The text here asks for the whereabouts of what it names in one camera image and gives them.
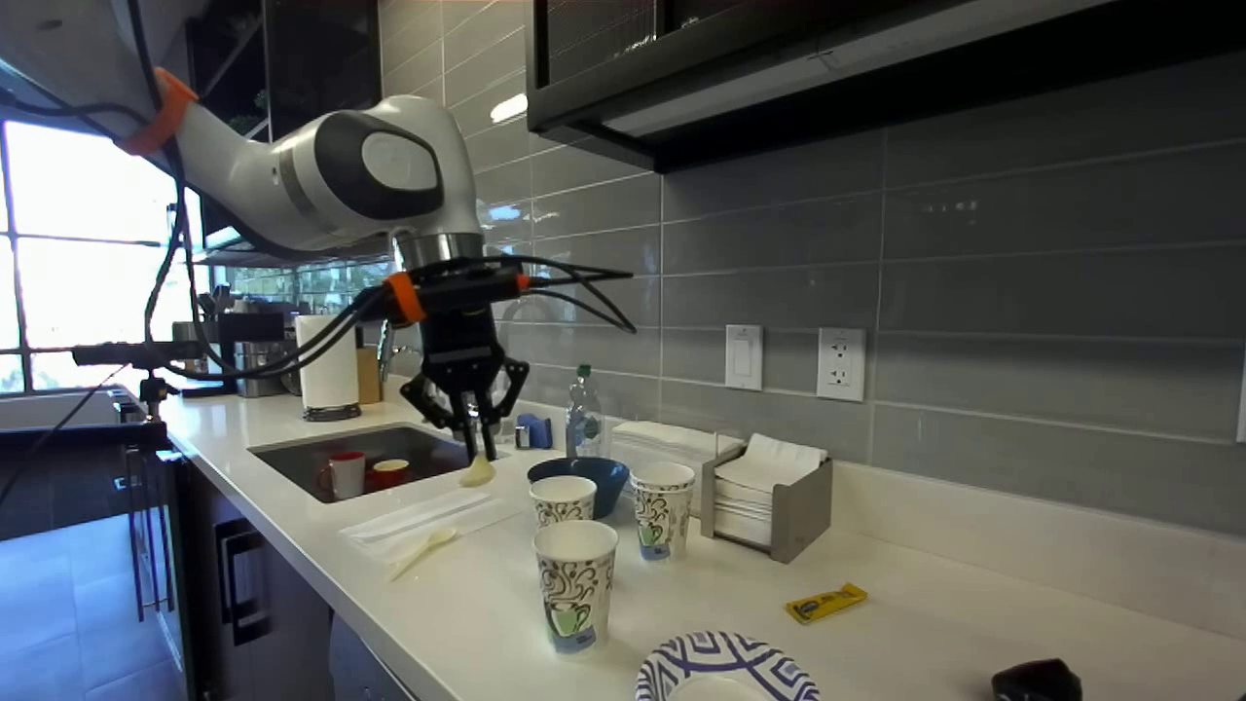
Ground blue bowl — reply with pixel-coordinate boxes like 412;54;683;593
526;452;636;522

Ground white power outlet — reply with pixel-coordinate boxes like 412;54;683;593
814;324;869;407

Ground white plastic utensil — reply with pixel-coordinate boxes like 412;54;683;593
391;526;464;583

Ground dark lower counter cabinet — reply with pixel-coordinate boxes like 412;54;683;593
172;452;431;701

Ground black looped camera cable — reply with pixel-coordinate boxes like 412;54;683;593
500;250;638;335

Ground black side table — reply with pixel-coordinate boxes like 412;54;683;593
0;383;178;542

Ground red bowl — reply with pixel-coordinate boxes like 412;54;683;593
366;457;412;495

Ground white light switch plate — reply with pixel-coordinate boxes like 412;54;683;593
719;320;769;394

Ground small black object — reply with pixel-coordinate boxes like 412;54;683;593
988;654;1085;701

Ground kitchen sink basin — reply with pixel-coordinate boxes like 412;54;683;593
248;424;503;508

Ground black wrist camera orange bands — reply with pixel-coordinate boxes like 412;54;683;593
383;259;538;324

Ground grey napkin holder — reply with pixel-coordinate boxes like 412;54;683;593
699;443;839;564

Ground dark upper wall cabinet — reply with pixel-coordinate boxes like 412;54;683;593
521;0;1246;173

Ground black coffee machine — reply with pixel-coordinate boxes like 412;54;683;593
195;287;303;402

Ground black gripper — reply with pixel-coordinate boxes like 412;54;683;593
403;306;534;463

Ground clear water bottle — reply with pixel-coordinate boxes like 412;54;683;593
564;363;608;460

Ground white paper napkins stack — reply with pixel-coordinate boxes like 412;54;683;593
712;429;831;548

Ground dark open shelf cabinet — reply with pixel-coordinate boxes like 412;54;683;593
186;0;394;259

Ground bright window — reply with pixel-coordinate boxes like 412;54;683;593
0;116;212;394

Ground red and white cup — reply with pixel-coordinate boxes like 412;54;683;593
325;447;370;504

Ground blue patterned paper plate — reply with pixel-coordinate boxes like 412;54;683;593
632;628;826;701

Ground white paper towel roll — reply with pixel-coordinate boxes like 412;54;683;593
292;312;366;424

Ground white rectangular tray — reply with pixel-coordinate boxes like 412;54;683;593
600;417;748;483

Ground blue sponge holder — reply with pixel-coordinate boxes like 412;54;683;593
513;409;557;452

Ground black camera on tripod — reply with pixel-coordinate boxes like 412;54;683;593
72;341;212;421

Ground yellow sweetener packet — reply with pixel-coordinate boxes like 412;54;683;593
783;580;874;628

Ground long black arm cable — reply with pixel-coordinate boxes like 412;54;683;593
137;190;403;391

